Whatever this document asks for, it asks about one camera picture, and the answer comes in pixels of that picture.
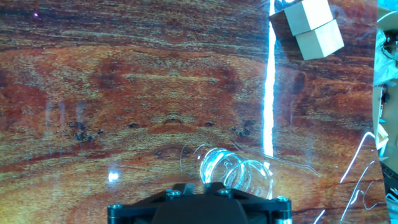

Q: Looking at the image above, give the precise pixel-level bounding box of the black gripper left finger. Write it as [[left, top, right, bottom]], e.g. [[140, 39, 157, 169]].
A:
[[108, 182, 196, 218]]

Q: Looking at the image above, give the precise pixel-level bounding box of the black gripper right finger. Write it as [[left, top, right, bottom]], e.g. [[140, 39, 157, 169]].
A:
[[204, 182, 293, 218]]

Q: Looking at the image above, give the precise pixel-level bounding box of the glass beaker with water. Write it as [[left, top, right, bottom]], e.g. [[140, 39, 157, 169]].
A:
[[198, 147, 274, 200]]

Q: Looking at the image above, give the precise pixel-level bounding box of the glossy wood print mat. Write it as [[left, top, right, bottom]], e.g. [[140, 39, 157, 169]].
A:
[[0, 0, 391, 224]]

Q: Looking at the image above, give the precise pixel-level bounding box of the black plastic crate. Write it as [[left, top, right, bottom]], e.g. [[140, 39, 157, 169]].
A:
[[379, 158, 398, 195]]

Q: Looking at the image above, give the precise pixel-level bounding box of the blue starry print cloth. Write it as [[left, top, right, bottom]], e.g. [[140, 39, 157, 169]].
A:
[[377, 0, 398, 9]]

